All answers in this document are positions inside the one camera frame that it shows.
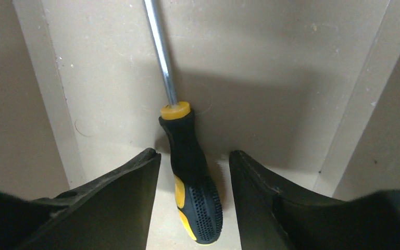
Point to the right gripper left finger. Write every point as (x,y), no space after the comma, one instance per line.
(112,211)

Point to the yellow black handled screwdriver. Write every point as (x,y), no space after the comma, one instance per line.
(196,194)

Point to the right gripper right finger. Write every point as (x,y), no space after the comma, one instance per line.
(276,213)

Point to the tan plastic tool bin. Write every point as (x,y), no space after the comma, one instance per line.
(292,83)

